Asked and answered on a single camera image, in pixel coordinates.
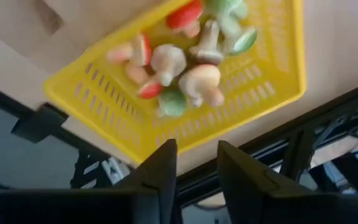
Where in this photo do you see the yellow plastic basket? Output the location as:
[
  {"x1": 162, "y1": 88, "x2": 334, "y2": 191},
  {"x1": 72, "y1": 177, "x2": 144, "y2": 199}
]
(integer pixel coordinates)
[{"x1": 43, "y1": 0, "x2": 307, "y2": 165}]

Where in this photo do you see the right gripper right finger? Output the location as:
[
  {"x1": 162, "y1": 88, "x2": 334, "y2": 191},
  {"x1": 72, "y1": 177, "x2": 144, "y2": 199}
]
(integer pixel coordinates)
[{"x1": 217, "y1": 140, "x2": 358, "y2": 224}]

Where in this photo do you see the tan cap toy mushroom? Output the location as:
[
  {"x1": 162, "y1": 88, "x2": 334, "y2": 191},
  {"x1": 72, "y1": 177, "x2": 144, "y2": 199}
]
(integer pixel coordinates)
[{"x1": 178, "y1": 63, "x2": 226, "y2": 108}]

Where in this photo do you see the red cap toy mushroom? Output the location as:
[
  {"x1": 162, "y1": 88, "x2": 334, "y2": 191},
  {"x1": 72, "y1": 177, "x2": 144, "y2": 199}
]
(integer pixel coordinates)
[
  {"x1": 106, "y1": 33, "x2": 153, "y2": 67},
  {"x1": 124, "y1": 63, "x2": 163, "y2": 100},
  {"x1": 165, "y1": 0, "x2": 204, "y2": 39}
]

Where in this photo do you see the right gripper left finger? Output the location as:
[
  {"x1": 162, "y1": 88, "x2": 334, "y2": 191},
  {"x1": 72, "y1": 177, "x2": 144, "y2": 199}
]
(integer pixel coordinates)
[{"x1": 0, "y1": 138, "x2": 178, "y2": 224}]

